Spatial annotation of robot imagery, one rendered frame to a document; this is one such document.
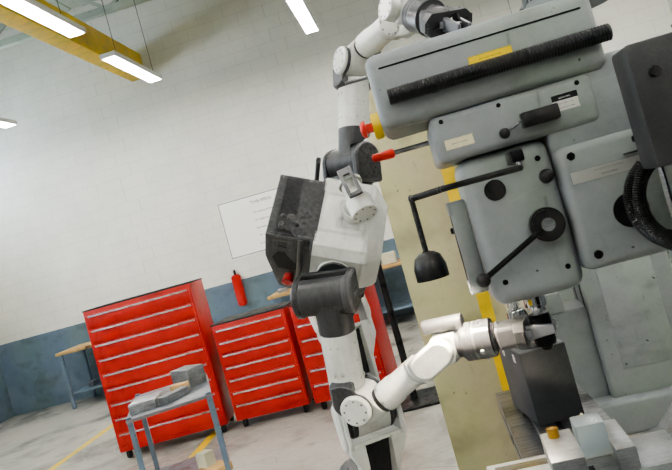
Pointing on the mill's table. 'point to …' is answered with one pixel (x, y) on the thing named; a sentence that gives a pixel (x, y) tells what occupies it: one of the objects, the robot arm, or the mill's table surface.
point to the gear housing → (461, 145)
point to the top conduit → (501, 63)
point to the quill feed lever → (547, 217)
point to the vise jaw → (564, 452)
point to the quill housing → (517, 225)
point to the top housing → (487, 91)
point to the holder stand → (542, 382)
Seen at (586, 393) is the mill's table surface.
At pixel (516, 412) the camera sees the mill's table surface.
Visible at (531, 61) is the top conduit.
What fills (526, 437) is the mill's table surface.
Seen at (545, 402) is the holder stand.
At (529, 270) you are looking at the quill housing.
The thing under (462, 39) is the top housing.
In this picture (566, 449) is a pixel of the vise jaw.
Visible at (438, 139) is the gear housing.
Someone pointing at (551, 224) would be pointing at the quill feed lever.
